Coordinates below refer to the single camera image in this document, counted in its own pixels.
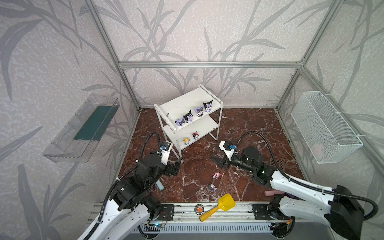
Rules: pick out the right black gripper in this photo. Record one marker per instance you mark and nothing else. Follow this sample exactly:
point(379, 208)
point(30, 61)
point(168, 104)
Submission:
point(226, 161)

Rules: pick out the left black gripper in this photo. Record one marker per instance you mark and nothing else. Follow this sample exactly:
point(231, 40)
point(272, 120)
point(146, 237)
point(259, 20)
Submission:
point(173, 168)

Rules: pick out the yellow doraemon figure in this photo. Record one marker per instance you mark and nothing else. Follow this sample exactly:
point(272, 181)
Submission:
point(186, 141)

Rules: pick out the red cap doraemon figure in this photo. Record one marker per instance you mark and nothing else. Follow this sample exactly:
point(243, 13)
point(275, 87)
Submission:
point(195, 135)

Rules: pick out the purple kuromi figure black bow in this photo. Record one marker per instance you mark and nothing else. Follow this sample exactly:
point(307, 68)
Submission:
point(180, 122)

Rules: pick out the black eared kuromi figure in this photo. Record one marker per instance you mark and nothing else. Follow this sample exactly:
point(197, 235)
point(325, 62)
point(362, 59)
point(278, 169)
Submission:
point(208, 106)

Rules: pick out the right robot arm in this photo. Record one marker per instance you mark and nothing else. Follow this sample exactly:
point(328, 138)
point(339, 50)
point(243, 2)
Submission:
point(336, 208)

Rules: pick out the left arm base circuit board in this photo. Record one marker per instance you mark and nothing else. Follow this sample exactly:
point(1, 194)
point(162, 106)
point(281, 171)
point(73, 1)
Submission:
point(155, 227)

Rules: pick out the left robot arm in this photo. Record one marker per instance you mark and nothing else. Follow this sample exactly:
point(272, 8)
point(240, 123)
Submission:
point(128, 203)

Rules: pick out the white two-tier metal shelf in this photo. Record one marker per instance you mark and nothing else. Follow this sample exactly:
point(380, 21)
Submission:
point(208, 124)

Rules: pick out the pink hat doraemon figure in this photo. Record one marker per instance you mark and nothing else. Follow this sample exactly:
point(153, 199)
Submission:
point(216, 175)

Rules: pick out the small dark figure front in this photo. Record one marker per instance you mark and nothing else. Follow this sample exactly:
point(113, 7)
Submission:
point(212, 187)

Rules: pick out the yellow plastic toy shovel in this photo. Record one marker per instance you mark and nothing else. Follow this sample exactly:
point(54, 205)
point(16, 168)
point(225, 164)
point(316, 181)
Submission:
point(225, 203)

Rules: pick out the round orange badge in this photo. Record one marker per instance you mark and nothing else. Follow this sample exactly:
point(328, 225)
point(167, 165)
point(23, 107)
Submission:
point(199, 209)

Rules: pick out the brown toy sieve scoop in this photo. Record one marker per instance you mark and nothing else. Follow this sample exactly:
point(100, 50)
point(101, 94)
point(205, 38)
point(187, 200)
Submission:
point(278, 164)

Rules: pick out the pink object in basket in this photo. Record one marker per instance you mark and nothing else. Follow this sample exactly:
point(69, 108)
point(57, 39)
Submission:
point(318, 151)

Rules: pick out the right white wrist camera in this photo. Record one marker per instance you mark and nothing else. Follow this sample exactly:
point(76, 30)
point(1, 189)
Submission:
point(229, 149)

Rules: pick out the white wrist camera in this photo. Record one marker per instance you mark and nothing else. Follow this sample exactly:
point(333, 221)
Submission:
point(229, 149)
point(164, 151)

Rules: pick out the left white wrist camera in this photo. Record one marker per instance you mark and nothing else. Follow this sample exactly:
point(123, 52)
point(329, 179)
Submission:
point(164, 151)

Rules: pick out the clear plastic wall bin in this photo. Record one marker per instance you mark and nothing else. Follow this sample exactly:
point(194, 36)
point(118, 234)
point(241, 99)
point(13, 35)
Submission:
point(79, 138)

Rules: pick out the white wire mesh basket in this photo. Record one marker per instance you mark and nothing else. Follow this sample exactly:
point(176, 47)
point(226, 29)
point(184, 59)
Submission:
point(320, 123)

